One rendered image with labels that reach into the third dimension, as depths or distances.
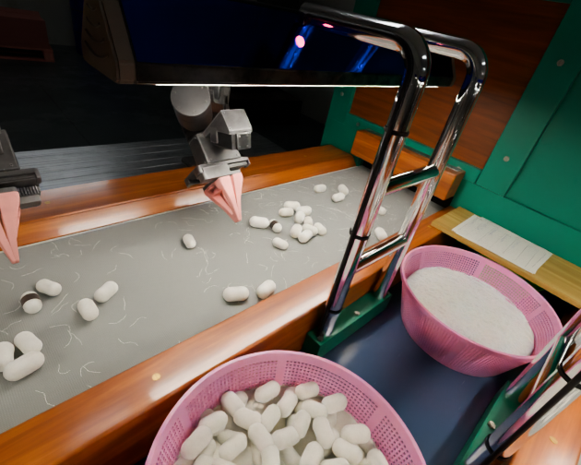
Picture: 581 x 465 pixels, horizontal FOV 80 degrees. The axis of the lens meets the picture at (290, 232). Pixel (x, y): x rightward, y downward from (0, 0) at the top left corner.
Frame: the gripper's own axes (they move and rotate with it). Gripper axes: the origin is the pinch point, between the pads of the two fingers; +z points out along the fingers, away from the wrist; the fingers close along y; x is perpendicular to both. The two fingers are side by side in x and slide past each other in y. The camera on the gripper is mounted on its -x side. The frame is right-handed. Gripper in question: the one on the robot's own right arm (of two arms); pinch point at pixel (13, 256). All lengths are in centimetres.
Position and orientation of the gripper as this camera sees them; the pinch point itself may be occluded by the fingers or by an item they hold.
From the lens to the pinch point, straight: 52.4
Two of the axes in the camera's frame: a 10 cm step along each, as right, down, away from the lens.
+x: -5.8, 2.9, 7.6
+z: 3.9, 9.2, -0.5
